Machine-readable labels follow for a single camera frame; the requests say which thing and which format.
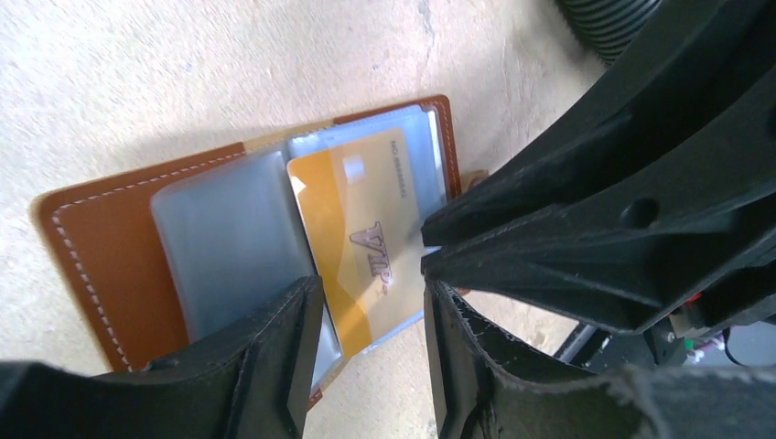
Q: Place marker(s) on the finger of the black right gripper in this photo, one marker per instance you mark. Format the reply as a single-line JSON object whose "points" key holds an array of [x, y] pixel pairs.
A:
{"points": [[690, 145], [625, 280]]}

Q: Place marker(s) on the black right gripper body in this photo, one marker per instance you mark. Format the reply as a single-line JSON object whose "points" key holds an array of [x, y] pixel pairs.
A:
{"points": [[685, 60]]}

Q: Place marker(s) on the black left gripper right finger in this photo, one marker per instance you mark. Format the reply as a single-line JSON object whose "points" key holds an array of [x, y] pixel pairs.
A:
{"points": [[487, 383]]}

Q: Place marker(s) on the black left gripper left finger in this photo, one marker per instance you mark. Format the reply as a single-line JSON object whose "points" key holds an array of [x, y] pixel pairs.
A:
{"points": [[253, 379]]}

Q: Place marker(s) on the brown leather card holder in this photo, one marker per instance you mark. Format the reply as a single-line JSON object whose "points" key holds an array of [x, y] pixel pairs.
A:
{"points": [[164, 256]]}

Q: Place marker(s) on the gold VIP card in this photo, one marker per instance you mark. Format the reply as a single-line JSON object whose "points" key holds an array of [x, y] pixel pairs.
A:
{"points": [[360, 212]]}

